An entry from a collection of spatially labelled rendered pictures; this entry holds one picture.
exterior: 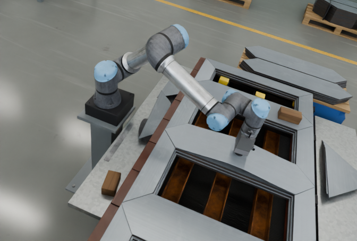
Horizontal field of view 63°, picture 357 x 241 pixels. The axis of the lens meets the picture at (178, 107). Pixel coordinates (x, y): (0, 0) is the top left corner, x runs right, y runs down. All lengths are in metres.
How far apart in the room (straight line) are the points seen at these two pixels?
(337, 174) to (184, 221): 0.89
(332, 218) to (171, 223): 0.77
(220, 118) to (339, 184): 0.80
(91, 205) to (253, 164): 0.74
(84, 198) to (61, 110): 1.50
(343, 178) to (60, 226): 1.66
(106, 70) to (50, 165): 1.08
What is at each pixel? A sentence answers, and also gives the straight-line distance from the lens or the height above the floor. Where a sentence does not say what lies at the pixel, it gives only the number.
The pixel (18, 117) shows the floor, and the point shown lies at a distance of 2.77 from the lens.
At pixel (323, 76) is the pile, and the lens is 2.37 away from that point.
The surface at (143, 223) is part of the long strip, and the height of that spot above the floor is 0.85.
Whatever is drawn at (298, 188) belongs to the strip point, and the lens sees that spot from 1.45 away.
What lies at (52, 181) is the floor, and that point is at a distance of 2.29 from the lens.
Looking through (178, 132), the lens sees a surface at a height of 0.85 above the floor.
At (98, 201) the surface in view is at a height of 0.68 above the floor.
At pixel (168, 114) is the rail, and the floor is 0.83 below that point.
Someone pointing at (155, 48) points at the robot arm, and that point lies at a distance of 1.20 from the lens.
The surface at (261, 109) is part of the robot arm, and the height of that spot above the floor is 1.18.
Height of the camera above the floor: 1.87
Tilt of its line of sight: 40 degrees down
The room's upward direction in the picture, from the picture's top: 13 degrees clockwise
